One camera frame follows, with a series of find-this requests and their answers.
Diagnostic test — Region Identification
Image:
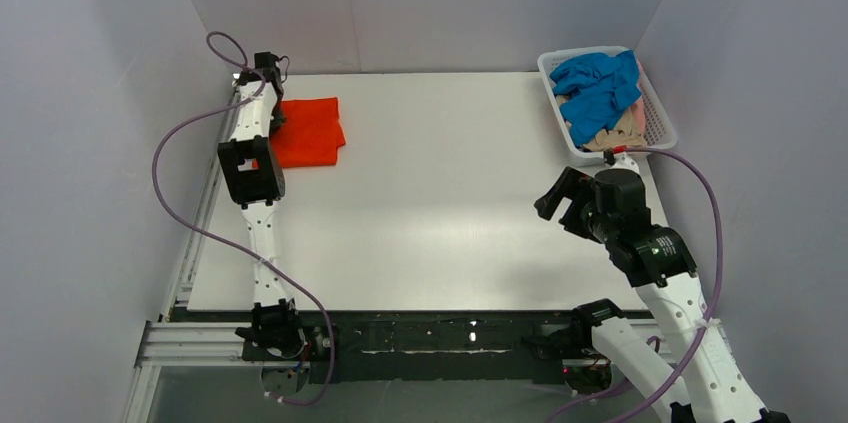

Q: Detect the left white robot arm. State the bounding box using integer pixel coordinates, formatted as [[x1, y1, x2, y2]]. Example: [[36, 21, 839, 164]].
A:
[[217, 52, 307, 359]]

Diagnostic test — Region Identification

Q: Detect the pink t shirt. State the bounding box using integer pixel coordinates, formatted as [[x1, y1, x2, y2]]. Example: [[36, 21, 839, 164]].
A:
[[630, 93, 647, 136]]

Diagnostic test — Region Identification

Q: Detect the aluminium frame rail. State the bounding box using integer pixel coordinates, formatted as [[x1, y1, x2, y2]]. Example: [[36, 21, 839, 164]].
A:
[[122, 74, 753, 423]]

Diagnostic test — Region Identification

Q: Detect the orange t shirt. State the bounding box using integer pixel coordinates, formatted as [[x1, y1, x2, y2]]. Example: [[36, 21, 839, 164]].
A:
[[269, 97, 346, 169]]

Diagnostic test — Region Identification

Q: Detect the white plastic basket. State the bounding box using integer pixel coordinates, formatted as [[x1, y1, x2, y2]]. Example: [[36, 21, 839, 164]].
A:
[[537, 46, 678, 167]]

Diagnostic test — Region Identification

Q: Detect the beige t shirt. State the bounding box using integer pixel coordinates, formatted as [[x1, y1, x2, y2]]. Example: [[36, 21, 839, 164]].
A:
[[556, 92, 647, 152]]

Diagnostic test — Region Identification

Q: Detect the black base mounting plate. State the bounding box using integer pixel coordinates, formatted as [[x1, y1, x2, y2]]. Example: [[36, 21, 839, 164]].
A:
[[241, 309, 637, 387]]

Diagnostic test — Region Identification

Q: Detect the purple cable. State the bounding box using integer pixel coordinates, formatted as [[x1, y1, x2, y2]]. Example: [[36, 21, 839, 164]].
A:
[[151, 31, 337, 408], [543, 146, 725, 423]]

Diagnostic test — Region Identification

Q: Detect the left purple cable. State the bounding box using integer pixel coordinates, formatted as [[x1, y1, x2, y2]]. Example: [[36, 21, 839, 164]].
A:
[[151, 31, 337, 408]]

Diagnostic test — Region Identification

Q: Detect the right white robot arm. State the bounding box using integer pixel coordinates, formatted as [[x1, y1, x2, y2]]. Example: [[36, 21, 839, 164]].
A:
[[534, 167, 789, 422]]

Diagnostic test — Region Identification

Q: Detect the blue t shirt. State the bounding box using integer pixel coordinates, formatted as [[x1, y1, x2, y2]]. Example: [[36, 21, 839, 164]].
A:
[[549, 50, 642, 146]]

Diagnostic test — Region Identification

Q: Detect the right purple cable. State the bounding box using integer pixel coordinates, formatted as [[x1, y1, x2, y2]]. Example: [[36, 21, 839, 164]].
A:
[[543, 146, 725, 423]]

